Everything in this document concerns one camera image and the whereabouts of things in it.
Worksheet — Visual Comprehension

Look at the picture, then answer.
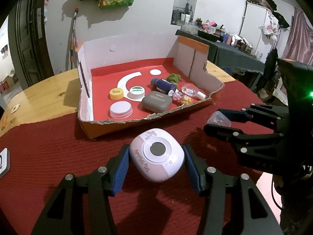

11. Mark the small pink toy figure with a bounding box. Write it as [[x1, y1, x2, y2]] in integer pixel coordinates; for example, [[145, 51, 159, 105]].
[[172, 91, 193, 106]]

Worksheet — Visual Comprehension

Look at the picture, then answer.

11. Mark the pink My Melody compact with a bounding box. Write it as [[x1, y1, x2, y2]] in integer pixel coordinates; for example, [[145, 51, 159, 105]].
[[130, 128, 185, 183]]

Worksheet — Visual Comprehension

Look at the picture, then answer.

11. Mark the green fuzzy ball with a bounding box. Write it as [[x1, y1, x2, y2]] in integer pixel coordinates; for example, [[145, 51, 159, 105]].
[[166, 73, 181, 87]]

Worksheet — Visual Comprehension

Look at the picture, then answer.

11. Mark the grey eye shadow case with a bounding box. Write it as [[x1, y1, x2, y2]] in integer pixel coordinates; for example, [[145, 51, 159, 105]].
[[142, 91, 172, 113]]

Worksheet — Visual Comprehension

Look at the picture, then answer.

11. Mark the dark blue bottle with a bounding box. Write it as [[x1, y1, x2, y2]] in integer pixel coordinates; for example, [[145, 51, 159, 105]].
[[151, 78, 177, 94]]

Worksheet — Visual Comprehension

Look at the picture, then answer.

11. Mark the white green Cestbon cap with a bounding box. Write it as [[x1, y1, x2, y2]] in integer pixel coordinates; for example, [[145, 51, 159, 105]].
[[128, 86, 145, 101]]

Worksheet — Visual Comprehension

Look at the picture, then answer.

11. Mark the red knitted table cloth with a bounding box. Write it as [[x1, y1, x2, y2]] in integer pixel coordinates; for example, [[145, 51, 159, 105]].
[[1, 81, 261, 234]]

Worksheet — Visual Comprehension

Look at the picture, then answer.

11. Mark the dark cloth side table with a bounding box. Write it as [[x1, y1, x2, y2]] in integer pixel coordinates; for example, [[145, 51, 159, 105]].
[[176, 30, 265, 74]]

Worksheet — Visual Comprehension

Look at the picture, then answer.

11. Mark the pink curtain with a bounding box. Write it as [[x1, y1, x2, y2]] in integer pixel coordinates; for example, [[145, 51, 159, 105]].
[[282, 8, 312, 66]]

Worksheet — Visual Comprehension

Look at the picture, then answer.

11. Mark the clear round bottle white cap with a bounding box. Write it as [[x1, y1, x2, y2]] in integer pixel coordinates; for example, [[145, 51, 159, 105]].
[[181, 83, 206, 100]]

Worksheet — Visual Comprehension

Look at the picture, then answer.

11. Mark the white square device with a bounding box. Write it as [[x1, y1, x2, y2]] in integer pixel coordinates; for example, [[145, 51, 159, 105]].
[[0, 148, 10, 178]]

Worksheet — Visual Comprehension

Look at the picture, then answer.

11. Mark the white cabinet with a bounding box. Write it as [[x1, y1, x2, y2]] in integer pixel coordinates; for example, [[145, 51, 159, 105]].
[[240, 0, 278, 63]]

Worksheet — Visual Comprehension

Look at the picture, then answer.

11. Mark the pink round jar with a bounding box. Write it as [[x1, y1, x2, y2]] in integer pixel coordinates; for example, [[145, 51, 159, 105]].
[[109, 101, 133, 119]]

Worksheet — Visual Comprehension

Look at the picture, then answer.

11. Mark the red cardboard box tray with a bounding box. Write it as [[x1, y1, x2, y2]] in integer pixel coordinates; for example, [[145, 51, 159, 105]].
[[76, 33, 224, 139]]

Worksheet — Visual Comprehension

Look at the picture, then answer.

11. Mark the dark wooden door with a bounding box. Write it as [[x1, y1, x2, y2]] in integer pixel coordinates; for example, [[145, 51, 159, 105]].
[[7, 0, 54, 90]]

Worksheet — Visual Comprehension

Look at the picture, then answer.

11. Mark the orange white mop handle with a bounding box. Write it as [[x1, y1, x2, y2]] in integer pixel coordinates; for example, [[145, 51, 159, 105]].
[[69, 8, 78, 70]]

